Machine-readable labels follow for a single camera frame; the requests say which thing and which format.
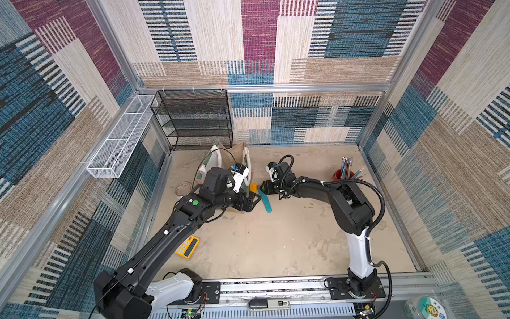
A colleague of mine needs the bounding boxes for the clear tape roll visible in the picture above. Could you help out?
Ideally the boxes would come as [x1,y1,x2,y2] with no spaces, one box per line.
[174,182,193,198]

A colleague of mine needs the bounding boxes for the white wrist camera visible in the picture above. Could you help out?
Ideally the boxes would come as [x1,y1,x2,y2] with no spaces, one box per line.
[231,163,250,194]
[266,162,278,182]

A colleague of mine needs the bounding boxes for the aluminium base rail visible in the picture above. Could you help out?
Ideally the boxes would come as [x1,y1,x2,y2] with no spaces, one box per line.
[103,272,443,319]

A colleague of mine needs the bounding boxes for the green Christmas burlap tote bag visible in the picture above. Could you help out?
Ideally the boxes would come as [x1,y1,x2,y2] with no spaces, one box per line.
[193,140,252,190]

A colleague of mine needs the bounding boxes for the white wire mesh basket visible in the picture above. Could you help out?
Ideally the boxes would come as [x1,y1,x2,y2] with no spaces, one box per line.
[87,95,154,179]

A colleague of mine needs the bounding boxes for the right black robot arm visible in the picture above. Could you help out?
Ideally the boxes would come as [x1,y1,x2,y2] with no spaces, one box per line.
[261,154,386,298]

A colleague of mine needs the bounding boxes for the yellow calculator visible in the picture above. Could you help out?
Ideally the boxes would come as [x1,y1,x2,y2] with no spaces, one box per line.
[175,235,200,259]

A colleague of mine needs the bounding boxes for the black wire mesh shelf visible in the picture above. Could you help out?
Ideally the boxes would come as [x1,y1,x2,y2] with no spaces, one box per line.
[151,89,233,151]

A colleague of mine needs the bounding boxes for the red pencil cup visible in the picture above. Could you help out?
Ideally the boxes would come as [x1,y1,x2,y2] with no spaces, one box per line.
[332,170,355,182]

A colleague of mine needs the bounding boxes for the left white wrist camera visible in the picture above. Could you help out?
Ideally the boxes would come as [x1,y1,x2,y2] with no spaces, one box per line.
[231,163,250,194]

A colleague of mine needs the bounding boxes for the pencils in cup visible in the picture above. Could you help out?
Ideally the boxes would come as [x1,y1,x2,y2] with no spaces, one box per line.
[340,157,364,179]

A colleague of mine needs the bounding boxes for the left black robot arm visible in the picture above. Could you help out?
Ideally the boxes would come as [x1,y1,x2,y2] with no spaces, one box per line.
[94,163,260,318]

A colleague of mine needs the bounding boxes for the teal utility knife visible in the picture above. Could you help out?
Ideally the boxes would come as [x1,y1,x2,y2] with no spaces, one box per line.
[258,187,272,213]

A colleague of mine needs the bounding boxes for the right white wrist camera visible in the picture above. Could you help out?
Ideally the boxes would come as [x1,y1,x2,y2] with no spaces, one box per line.
[266,162,278,182]

